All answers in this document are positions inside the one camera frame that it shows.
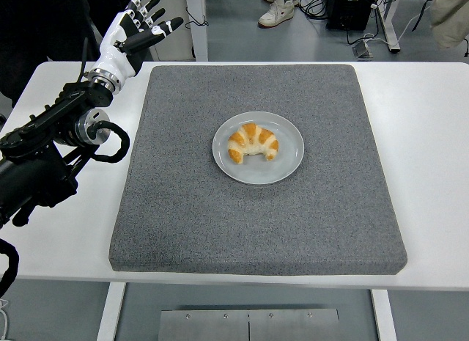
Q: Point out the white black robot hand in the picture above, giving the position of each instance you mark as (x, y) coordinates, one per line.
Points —
(113, 55)

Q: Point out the golden croissant bread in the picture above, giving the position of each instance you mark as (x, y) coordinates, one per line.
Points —
(253, 139)

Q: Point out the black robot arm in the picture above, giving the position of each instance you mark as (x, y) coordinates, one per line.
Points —
(33, 179)

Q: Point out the round grey plate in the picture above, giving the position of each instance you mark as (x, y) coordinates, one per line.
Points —
(286, 165)

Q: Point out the grey metal plate with screws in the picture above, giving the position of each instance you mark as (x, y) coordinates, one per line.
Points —
(220, 326)

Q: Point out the white cabinet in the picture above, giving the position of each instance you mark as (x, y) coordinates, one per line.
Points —
(172, 44)

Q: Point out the person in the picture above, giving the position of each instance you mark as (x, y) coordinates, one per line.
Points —
(36, 25)

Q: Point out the grey speckled mat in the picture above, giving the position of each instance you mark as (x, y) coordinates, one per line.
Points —
(256, 227)

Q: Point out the black computer case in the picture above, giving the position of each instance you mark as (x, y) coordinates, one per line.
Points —
(348, 11)

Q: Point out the small grey floor box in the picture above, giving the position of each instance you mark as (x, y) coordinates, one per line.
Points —
(362, 49)

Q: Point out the white table leg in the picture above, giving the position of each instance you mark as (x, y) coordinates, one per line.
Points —
(384, 315)
(110, 311)

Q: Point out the white desk leg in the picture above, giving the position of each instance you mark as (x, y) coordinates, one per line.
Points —
(389, 25)

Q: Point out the beige fabric bag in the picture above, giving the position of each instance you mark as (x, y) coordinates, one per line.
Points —
(448, 18)

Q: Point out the white upright post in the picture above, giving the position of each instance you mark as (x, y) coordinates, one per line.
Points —
(198, 11)

